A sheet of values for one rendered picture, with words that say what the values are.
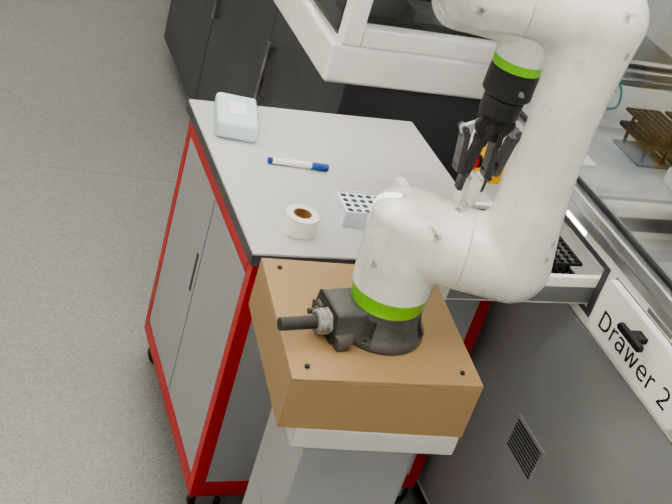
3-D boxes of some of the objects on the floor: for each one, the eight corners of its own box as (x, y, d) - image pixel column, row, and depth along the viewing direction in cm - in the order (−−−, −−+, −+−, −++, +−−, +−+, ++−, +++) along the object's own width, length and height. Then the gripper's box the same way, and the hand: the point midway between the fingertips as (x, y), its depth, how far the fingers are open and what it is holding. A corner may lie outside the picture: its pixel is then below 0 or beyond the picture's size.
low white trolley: (177, 529, 252) (253, 253, 212) (133, 351, 299) (188, 98, 260) (408, 517, 274) (515, 265, 235) (333, 353, 322) (412, 121, 282)
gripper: (531, 90, 208) (487, 197, 221) (461, 80, 202) (420, 191, 215) (549, 109, 203) (503, 218, 215) (477, 100, 197) (434, 213, 209)
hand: (467, 190), depth 213 cm, fingers closed
